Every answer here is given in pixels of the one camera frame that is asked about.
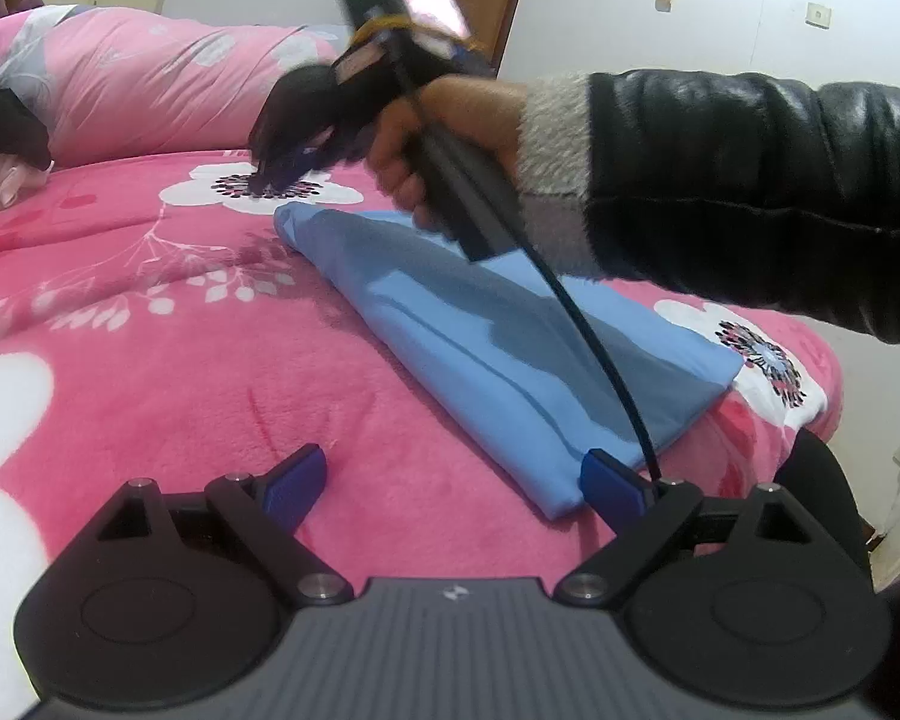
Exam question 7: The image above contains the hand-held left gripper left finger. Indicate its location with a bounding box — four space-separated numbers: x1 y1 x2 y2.
97 444 355 608

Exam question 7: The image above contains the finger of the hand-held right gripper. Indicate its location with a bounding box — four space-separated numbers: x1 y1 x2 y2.
251 142 338 197

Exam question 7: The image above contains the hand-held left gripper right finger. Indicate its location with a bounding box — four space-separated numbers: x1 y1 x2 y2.
555 448 815 608

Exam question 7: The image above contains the light blue t-shirt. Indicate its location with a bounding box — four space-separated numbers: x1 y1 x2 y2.
274 202 745 520

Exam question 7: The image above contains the person's right hand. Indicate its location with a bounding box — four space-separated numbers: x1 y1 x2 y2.
366 75 530 231

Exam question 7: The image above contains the yellow yarn tie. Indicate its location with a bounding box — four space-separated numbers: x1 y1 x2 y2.
351 13 422 44

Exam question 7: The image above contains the pink floral duvet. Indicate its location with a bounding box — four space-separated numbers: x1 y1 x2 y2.
0 4 346 166

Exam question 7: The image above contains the pink floral bed sheet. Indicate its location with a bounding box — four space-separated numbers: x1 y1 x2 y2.
0 146 845 720

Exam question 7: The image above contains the white garment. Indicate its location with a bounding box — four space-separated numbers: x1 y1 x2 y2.
0 146 50 212

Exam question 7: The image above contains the black garment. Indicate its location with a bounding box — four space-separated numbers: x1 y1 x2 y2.
0 60 52 170

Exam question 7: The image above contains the black cable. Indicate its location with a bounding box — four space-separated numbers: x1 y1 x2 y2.
382 15 662 482

